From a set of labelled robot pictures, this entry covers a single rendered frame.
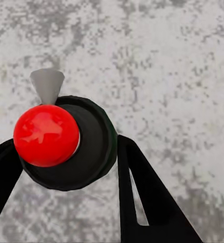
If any insectifuge atomizer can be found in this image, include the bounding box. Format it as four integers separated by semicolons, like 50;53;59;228
13;69;118;191

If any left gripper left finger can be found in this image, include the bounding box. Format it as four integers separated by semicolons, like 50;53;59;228
0;138;23;214

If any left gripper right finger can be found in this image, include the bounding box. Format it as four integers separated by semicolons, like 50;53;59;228
117;135;203;243

